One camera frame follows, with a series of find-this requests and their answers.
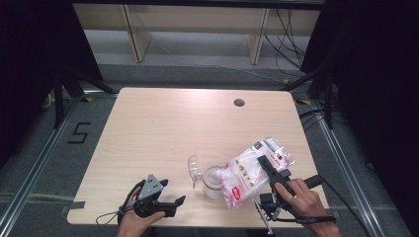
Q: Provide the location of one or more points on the person's right hand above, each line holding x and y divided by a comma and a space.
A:
304, 204

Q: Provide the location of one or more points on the black curtain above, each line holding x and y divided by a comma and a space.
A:
378, 82
29, 65

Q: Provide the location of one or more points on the aluminium floor rail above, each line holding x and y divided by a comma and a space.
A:
39, 158
349, 171

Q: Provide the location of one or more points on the person's left hand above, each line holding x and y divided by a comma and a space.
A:
133, 223

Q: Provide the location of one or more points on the clear glass jar with lid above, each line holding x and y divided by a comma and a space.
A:
212, 184

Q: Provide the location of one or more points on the black metal stand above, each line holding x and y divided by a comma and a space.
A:
58, 98
327, 98

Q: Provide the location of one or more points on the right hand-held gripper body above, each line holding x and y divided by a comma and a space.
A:
281, 177

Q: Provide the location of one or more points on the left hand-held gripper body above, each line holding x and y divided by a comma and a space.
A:
150, 189

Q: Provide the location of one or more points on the red and white sugar bag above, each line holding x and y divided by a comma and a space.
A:
247, 174

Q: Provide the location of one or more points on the grey floor tape strip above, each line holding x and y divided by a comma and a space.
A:
39, 197

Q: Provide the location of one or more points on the beige wooden shelf unit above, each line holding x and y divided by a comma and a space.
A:
197, 18

